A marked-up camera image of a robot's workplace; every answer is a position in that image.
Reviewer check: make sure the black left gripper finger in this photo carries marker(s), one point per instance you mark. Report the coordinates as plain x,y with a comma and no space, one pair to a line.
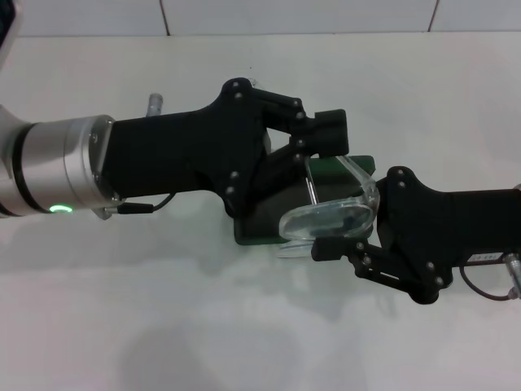
331,130

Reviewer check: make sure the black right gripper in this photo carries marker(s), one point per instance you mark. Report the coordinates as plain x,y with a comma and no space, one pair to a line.
447,224

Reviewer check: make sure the clear white glasses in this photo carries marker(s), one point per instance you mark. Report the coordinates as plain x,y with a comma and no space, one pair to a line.
366,187

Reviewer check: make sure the green glasses case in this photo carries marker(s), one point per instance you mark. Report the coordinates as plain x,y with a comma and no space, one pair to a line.
264,224

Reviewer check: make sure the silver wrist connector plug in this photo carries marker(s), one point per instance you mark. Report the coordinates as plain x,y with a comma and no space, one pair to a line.
515,271
154,104

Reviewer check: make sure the silver right wrist connector plug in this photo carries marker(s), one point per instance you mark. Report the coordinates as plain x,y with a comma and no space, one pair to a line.
515,271

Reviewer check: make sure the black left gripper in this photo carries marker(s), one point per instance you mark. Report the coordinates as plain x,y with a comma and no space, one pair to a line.
171,155

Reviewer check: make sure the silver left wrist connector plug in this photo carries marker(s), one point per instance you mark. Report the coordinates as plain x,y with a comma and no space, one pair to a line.
154,104

